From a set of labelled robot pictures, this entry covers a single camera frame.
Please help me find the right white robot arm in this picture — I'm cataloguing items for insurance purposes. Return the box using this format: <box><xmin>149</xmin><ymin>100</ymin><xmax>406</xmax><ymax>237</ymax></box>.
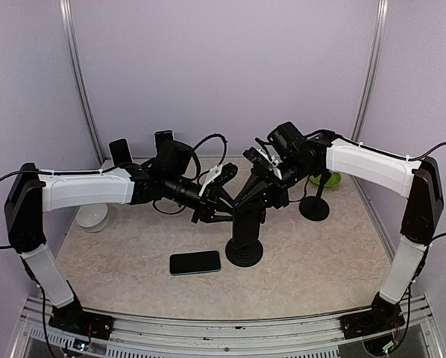
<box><xmin>226</xmin><ymin>122</ymin><xmax>444</xmax><ymax>331</ymax></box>

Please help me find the right aluminium frame post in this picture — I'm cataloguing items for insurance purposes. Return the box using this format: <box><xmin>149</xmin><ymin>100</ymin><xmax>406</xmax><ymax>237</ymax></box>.
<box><xmin>351</xmin><ymin>0</ymin><xmax>389</xmax><ymax>142</ymax></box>

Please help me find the phone with teal case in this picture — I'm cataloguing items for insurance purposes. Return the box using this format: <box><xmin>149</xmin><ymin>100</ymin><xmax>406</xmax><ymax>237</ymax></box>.
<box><xmin>169</xmin><ymin>251</ymin><xmax>222</xmax><ymax>276</ymax></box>

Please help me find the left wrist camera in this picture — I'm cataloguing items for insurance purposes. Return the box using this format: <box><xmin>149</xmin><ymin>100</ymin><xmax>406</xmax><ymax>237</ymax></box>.
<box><xmin>198</xmin><ymin>163</ymin><xmax>238</xmax><ymax>198</ymax></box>

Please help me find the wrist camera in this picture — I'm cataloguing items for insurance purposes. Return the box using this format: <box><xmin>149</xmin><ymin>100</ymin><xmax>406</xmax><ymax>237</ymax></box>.
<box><xmin>243</xmin><ymin>147</ymin><xmax>283</xmax><ymax>180</ymax></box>
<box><xmin>198</xmin><ymin>163</ymin><xmax>238</xmax><ymax>198</ymax></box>

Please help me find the black clamp stand right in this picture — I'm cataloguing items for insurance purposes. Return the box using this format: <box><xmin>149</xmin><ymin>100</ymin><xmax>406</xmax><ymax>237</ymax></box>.
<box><xmin>298</xmin><ymin>172</ymin><xmax>331</xmax><ymax>222</ymax></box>

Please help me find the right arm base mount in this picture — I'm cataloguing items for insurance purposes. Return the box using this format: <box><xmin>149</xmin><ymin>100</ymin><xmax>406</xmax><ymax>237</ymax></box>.
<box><xmin>339</xmin><ymin>310</ymin><xmax>405</xmax><ymax>339</ymax></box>

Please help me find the left aluminium frame post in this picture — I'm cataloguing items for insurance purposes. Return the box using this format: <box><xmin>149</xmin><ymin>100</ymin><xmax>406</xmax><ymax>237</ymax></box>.
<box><xmin>58</xmin><ymin>0</ymin><xmax>106</xmax><ymax>164</ymax></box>

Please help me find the phone with lilac case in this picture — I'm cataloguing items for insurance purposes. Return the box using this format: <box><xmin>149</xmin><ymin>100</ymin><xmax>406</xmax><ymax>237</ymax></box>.
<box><xmin>108</xmin><ymin>138</ymin><xmax>133</xmax><ymax>166</ymax></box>

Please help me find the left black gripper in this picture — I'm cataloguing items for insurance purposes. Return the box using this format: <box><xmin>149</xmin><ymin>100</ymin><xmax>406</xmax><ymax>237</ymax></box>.
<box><xmin>164</xmin><ymin>172</ymin><xmax>242</xmax><ymax>224</ymax></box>

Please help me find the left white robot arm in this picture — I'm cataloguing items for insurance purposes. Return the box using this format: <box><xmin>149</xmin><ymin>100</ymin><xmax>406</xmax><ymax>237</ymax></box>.
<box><xmin>4</xmin><ymin>139</ymin><xmax>238</xmax><ymax>332</ymax></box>

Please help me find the green saucer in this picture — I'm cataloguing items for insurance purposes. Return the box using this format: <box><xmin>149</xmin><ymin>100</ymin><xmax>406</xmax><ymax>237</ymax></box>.
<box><xmin>310</xmin><ymin>171</ymin><xmax>342</xmax><ymax>188</ymax></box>

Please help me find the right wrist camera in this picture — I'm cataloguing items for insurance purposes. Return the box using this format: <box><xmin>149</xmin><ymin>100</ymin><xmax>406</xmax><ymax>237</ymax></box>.
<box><xmin>243</xmin><ymin>147</ymin><xmax>283</xmax><ymax>180</ymax></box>

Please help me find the aluminium frame post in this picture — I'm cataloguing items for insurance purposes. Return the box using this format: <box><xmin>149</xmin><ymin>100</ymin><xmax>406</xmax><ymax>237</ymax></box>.
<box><xmin>351</xmin><ymin>0</ymin><xmax>389</xmax><ymax>142</ymax></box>
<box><xmin>58</xmin><ymin>0</ymin><xmax>106</xmax><ymax>164</ymax></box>

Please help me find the phone with light-blue case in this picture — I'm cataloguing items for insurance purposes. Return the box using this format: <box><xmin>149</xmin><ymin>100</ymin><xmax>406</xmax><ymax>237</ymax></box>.
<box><xmin>154</xmin><ymin>130</ymin><xmax>174</xmax><ymax>151</ymax></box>

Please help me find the black clamp phone stand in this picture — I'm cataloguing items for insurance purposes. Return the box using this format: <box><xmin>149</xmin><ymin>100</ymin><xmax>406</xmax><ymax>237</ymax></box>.
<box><xmin>225</xmin><ymin>209</ymin><xmax>266</xmax><ymax>268</ymax></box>

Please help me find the phone with dark-blue case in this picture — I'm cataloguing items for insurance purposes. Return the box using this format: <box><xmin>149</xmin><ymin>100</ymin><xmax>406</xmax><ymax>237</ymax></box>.
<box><xmin>232</xmin><ymin>204</ymin><xmax>264</xmax><ymax>249</ymax></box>

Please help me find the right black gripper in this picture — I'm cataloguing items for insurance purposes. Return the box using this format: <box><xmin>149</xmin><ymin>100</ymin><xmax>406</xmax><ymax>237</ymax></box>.
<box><xmin>234</xmin><ymin>154</ymin><xmax>316</xmax><ymax>209</ymax></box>

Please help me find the front aluminium rail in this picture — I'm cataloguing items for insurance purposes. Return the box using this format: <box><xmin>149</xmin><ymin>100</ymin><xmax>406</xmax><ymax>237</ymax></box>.
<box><xmin>10</xmin><ymin>294</ymin><xmax>444</xmax><ymax>358</ymax></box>

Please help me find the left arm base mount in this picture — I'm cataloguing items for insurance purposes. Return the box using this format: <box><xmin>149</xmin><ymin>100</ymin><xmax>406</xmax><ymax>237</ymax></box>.
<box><xmin>48</xmin><ymin>311</ymin><xmax>114</xmax><ymax>340</ymax></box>

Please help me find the white bowl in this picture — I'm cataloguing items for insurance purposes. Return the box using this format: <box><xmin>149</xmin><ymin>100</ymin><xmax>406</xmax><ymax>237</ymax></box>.
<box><xmin>75</xmin><ymin>204</ymin><xmax>109</xmax><ymax>233</ymax></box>

